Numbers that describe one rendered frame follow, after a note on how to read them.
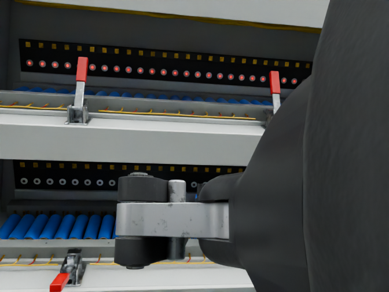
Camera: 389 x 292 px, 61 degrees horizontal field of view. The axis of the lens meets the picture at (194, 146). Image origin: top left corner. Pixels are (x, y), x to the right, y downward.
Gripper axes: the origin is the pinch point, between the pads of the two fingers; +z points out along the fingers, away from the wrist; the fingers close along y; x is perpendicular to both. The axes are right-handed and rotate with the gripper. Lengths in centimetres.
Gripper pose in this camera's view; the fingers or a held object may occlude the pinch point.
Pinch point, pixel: (225, 217)
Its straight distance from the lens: 23.7
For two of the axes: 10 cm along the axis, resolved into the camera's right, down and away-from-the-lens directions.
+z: -1.5, 2.1, 9.7
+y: -9.9, -0.4, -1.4
